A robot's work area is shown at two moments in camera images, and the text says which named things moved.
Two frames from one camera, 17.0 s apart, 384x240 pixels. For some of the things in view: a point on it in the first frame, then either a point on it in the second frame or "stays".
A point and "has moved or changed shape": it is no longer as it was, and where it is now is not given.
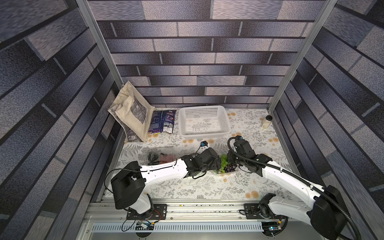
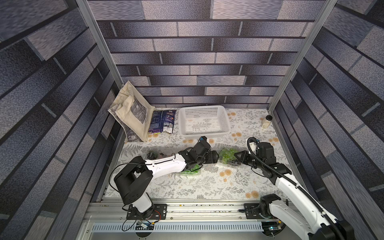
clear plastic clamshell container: x=156 y=155 stays
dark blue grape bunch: x=153 y=158 stays
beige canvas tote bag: x=133 y=113 stays
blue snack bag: x=162 y=121 stays
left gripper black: x=216 y=164 -> x=213 y=157
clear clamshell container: x=225 y=166 has moved or changed shape
